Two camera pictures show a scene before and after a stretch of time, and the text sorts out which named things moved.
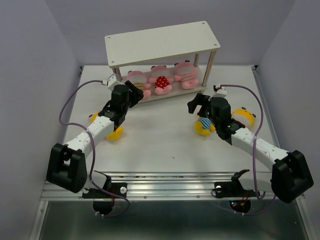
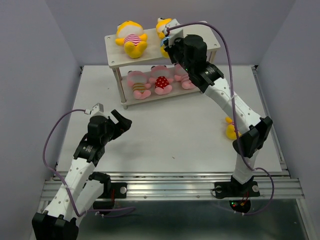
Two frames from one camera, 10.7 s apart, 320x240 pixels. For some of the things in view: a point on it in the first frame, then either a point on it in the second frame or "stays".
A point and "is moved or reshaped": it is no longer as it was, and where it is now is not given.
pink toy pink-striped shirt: x=186 y=73 stays
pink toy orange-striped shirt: x=139 y=79 stays
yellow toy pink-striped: x=111 y=136 is moved or reshaped
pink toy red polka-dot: x=162 y=77 stays
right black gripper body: x=208 y=110 -> x=176 y=53
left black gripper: x=136 y=91 -> x=125 y=122
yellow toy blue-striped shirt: x=203 y=126 -> x=160 y=25
